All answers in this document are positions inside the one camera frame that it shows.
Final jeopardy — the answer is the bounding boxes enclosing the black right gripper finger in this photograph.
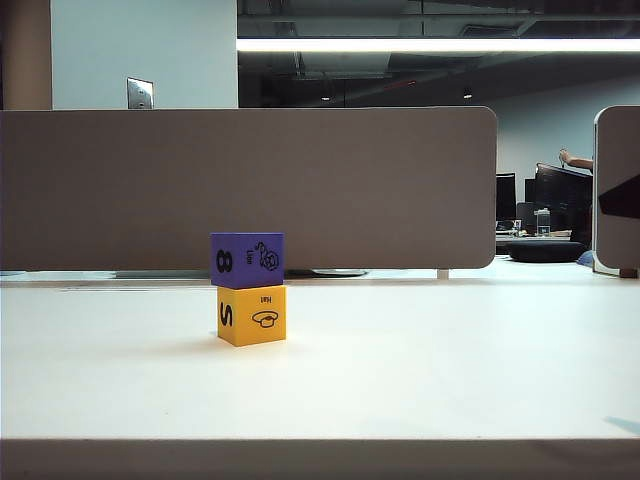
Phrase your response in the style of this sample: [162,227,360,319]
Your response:
[599,173,640,220]

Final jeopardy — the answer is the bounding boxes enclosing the purple letter block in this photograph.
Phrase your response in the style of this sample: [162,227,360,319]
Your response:
[209,231,286,290]

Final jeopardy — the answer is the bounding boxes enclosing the bare person forearm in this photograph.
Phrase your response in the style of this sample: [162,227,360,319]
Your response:
[558,148,595,171]

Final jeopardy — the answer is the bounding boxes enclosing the yellow letter block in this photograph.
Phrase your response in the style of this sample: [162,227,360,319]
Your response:
[216,284,288,347]

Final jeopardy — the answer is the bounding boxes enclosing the narrow grey desk divider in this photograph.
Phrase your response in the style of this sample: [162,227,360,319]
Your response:
[592,105,640,276]

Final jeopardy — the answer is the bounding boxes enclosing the large black computer monitor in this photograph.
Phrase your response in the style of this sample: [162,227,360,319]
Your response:
[535,162,594,235]

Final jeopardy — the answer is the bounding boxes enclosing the small black computer monitor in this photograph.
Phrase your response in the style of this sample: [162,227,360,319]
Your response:
[496,172,517,222]

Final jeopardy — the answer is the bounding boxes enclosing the long ceiling light strip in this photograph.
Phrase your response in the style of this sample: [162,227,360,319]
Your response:
[236,38,640,53]

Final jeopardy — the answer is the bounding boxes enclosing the wide grey desk divider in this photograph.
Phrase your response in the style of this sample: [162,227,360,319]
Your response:
[0,105,499,272]

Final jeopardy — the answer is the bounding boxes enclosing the metal wall switch plate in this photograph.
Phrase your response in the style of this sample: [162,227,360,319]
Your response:
[126,76,155,110]

